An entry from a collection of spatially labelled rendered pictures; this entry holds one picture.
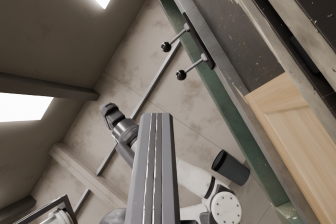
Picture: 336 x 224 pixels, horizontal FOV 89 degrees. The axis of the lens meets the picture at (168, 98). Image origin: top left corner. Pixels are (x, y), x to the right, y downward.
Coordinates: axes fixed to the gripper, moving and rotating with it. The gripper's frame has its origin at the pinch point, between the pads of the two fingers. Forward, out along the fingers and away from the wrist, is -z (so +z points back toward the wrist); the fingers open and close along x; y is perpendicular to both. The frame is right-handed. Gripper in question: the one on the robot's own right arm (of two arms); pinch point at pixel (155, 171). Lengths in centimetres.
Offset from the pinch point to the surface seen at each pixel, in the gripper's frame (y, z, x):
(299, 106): 10.7, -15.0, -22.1
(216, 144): 326, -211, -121
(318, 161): 19.7, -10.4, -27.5
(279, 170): 34.6, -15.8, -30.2
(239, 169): 298, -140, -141
